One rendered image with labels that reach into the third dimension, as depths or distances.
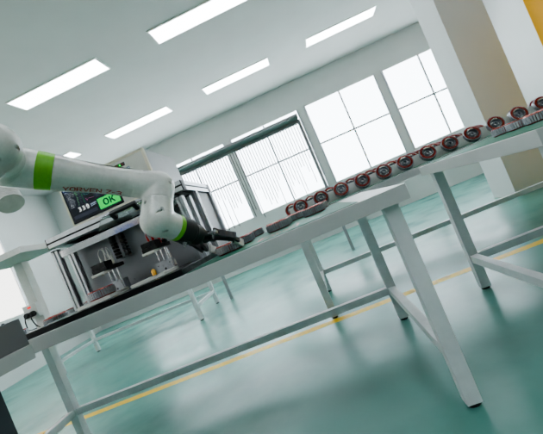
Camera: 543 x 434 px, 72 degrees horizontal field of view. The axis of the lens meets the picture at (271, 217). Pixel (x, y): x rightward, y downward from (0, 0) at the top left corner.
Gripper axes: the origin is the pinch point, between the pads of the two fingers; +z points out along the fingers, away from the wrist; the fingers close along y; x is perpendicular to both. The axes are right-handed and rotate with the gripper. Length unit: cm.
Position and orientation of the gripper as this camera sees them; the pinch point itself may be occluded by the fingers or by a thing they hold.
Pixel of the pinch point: (228, 246)
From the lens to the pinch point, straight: 147.9
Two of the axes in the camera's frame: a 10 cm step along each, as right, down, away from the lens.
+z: 5.9, 3.0, 7.5
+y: 8.0, -3.4, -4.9
